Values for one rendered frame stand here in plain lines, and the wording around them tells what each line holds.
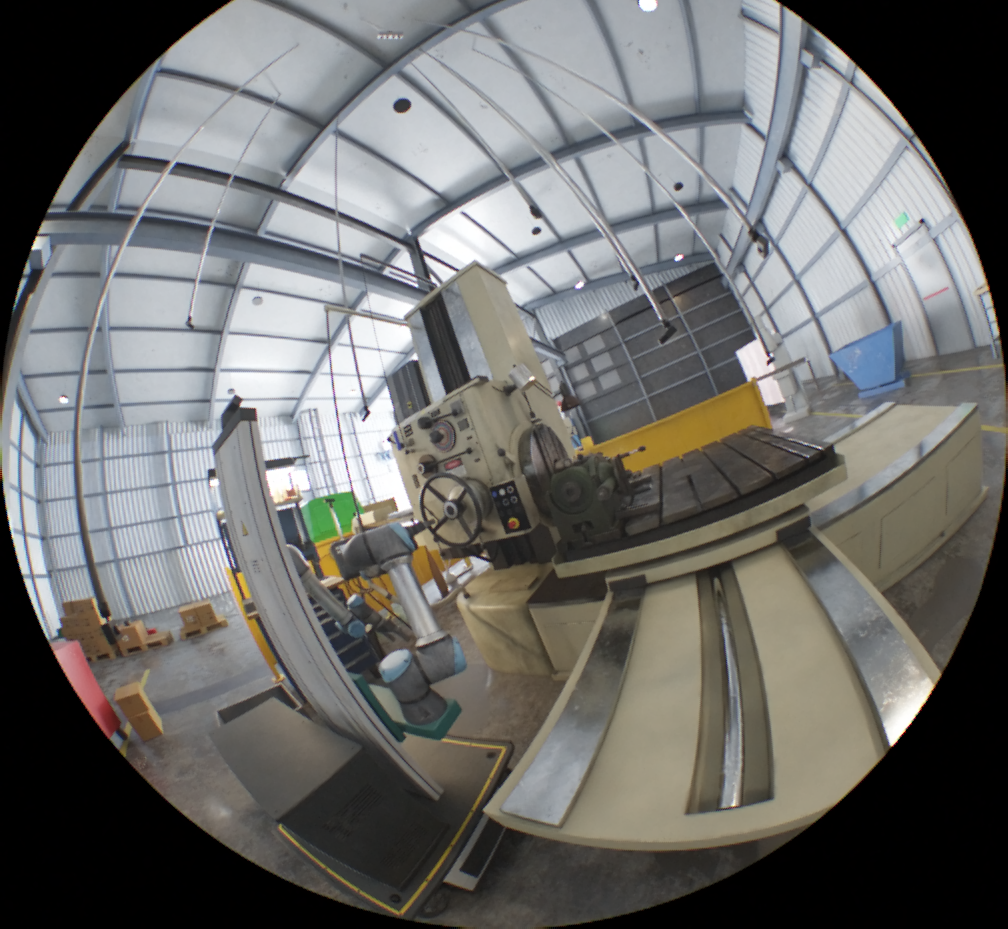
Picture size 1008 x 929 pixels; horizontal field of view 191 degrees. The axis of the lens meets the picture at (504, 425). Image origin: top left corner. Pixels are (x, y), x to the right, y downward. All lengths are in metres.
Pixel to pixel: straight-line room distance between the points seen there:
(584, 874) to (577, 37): 8.73
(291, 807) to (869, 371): 7.03
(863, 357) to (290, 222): 12.50
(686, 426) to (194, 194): 10.30
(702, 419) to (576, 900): 3.91
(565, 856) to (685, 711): 0.85
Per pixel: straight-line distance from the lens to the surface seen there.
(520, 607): 1.86
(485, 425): 1.52
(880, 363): 6.41
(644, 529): 1.25
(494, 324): 2.33
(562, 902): 1.45
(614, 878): 1.43
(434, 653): 0.96
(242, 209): 8.94
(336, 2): 6.86
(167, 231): 5.41
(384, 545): 1.00
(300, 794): 0.91
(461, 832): 1.29
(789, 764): 0.76
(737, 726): 0.81
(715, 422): 3.76
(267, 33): 7.19
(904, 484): 1.99
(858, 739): 0.80
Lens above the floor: 1.40
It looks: 7 degrees up
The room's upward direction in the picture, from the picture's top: 20 degrees counter-clockwise
